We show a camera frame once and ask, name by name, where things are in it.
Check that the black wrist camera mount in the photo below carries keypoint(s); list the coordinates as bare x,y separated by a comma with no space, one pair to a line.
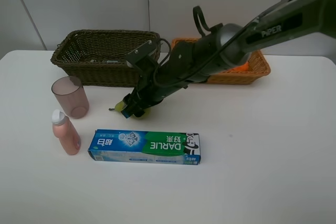
141,58

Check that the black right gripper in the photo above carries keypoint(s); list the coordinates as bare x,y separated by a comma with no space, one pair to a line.
156,82

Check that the black rectangular bottle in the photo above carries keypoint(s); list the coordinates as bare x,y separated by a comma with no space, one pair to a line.
104,61

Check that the blue Darlie toothpaste box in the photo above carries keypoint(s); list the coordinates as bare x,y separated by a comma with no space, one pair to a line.
145,147

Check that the orange mandarin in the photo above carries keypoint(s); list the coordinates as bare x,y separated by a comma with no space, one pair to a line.
242,68

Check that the pink bottle white cap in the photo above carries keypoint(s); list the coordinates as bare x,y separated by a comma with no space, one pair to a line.
64,130

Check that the orange wicker basket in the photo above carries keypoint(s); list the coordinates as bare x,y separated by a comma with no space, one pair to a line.
258,67

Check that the dark brown wicker basket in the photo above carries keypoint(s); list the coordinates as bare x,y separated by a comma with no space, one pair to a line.
74,53

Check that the green red pear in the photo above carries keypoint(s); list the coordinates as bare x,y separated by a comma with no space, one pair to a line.
120,105

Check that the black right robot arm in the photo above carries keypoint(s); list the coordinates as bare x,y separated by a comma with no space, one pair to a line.
220,48

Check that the translucent pink plastic cup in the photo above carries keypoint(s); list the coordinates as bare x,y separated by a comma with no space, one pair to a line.
71,96

